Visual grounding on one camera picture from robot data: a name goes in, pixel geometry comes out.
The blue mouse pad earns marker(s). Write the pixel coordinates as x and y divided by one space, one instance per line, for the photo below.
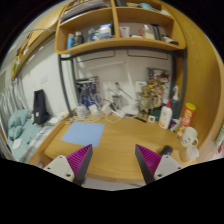
83 133

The black computer mouse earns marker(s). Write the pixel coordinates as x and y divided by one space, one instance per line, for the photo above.
167 150

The blue box on desk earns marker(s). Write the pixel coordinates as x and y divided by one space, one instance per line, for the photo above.
88 90

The teal blanket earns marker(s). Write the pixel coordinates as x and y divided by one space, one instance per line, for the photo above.
16 123

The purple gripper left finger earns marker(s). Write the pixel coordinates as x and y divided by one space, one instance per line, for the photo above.
72 167

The brown figurine model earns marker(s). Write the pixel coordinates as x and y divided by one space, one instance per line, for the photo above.
151 98

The clear glass cup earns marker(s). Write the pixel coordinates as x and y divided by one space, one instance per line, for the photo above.
191 153

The white lotion bottle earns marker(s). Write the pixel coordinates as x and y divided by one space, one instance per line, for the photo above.
165 115

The blue spray bottle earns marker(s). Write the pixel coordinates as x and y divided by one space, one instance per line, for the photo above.
175 102

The white mug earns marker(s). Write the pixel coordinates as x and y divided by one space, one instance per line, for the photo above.
189 137

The black metal desk frame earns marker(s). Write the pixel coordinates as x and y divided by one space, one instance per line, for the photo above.
122 67

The yellow red snack canister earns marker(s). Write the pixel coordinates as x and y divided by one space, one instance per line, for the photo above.
186 118

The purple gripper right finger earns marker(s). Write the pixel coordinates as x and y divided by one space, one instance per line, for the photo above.
154 166

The black bag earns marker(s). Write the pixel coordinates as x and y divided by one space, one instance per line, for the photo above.
39 108

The wooden wall shelf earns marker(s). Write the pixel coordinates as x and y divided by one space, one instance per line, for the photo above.
90 25

